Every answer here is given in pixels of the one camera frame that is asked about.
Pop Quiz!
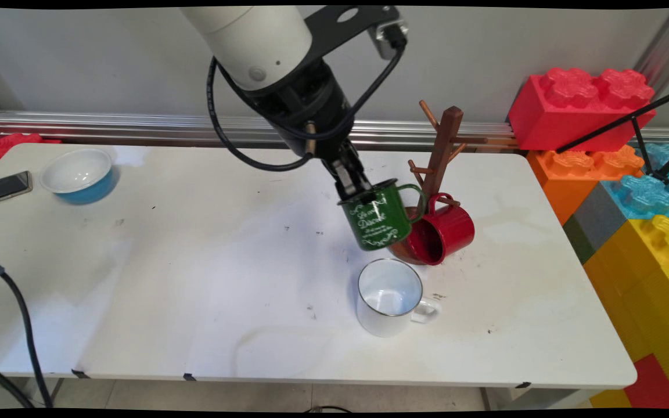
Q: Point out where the low red toy block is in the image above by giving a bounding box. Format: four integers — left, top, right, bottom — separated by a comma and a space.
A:
0, 132, 62, 168

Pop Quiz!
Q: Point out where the green enamel mug white script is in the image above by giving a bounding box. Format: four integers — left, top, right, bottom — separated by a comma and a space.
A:
337, 179, 427, 252

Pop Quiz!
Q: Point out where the big red toy block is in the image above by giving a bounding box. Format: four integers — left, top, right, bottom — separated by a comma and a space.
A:
508, 69, 656, 153

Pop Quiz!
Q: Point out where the big blue toy block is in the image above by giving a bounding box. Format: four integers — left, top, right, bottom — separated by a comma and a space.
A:
600, 143, 669, 221

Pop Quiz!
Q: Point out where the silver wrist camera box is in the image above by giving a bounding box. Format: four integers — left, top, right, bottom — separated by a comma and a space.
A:
368, 20, 410, 60

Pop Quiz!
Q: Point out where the dark green toy block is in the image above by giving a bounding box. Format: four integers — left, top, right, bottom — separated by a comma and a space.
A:
562, 216, 595, 265

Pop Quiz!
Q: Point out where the thick black cable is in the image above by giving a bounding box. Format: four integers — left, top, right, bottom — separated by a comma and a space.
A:
0, 356, 34, 408

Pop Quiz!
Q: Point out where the big orange toy block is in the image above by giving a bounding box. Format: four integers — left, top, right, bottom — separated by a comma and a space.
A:
526, 146, 644, 226

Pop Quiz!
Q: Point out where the blue bowl white inside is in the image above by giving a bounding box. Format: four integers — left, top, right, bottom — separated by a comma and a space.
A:
39, 147, 119, 205

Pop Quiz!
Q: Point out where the big yellow toy block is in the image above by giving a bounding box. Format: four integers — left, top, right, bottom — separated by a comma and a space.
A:
583, 216, 669, 407

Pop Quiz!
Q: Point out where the black tripod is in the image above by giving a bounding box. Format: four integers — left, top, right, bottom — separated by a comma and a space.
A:
555, 86, 669, 186

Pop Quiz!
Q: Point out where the big grey toy block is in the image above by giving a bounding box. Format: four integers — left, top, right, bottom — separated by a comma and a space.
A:
573, 183, 628, 253

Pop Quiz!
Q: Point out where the brown wooden mug tree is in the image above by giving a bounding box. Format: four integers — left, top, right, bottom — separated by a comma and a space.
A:
387, 100, 489, 265

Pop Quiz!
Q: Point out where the aluminium rail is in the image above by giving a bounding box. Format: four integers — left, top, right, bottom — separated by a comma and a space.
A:
0, 112, 669, 153

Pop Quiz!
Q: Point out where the dark smartphone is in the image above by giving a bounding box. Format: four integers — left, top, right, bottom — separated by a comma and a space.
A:
0, 171, 34, 208

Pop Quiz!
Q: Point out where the red enamel mug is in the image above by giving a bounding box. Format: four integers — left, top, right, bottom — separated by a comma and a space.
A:
409, 193, 476, 266

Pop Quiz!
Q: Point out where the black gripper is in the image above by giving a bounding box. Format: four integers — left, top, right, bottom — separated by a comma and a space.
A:
247, 61, 375, 201

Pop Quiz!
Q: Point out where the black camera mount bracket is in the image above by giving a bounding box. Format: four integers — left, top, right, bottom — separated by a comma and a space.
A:
302, 6, 400, 66

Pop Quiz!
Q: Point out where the flat red toy block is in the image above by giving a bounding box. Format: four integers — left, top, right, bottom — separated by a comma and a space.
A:
623, 354, 669, 410

